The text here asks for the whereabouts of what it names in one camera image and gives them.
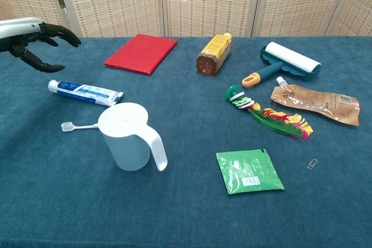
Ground woven bamboo folding screen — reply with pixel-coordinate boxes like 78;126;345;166
0;0;372;38

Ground green foil sachet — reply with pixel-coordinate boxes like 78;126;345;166
215;148;285;195

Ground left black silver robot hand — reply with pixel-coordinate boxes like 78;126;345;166
0;17;82;74

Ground yellow label drink bottle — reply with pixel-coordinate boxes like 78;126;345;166
196;33;233;77

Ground dark teal tablecloth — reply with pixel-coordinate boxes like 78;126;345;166
0;36;372;248

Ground white plastic cup with handle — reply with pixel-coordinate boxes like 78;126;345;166
97;102;169;172

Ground white toothbrush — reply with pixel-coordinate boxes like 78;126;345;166
60;121;100;133

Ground red notebook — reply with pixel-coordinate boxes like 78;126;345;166
103;33;178;76

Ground brown spout pouch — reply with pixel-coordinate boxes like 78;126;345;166
270;76;360;127

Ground blue white toothpaste tube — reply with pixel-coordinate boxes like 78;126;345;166
48;79;124;107

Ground colourful feather shuttlecock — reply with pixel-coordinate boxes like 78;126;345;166
225;85;314;141

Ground teal lint roller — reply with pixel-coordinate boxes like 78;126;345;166
241;41;322;89

